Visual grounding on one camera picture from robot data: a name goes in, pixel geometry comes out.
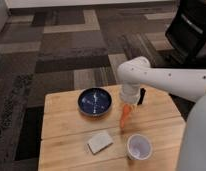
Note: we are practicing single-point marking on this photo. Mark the white plastic cup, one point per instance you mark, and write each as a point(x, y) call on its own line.
point(139, 147)

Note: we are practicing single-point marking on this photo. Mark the orange pepper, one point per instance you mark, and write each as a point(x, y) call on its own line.
point(125, 113)

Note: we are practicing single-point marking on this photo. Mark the black office chair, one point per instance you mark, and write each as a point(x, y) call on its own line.
point(187, 30)

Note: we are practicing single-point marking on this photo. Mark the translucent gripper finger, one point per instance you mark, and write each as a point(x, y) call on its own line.
point(122, 104)
point(134, 106)

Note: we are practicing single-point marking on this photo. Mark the dark blue ceramic bowl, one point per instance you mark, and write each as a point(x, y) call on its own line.
point(94, 102)

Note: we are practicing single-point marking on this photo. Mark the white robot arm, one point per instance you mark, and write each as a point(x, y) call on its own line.
point(189, 84)

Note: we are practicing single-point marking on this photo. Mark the wooden table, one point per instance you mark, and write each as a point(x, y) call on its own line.
point(65, 133)

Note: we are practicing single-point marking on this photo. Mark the black rectangular box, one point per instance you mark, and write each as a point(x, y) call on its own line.
point(142, 94)

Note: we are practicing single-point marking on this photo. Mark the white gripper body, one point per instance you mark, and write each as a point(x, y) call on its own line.
point(130, 93)

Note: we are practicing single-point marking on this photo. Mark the white sponge block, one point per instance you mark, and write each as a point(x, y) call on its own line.
point(99, 141)

